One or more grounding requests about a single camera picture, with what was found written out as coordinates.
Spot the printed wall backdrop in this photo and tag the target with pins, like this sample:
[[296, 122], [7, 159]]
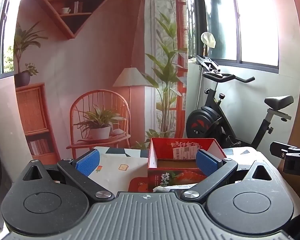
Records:
[[95, 55]]

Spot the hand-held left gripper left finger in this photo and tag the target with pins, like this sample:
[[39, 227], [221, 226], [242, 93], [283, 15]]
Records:
[[88, 162]]

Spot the black exercise bike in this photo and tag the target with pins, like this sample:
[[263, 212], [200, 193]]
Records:
[[212, 120]]

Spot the orange bear mat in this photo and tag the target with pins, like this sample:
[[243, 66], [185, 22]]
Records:
[[138, 183]]

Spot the red cardboard box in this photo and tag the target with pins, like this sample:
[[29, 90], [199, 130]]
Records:
[[162, 173]]

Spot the white cloth bag on pole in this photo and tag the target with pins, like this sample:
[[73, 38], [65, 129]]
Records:
[[208, 39]]

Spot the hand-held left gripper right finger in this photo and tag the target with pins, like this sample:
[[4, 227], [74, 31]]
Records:
[[206, 162]]

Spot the printed tablecloth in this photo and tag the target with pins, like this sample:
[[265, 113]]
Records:
[[110, 160]]

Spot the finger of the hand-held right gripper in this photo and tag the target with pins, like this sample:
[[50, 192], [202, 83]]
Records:
[[281, 148]]

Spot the window with black frame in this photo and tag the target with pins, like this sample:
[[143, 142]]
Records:
[[0, 30], [255, 20]]

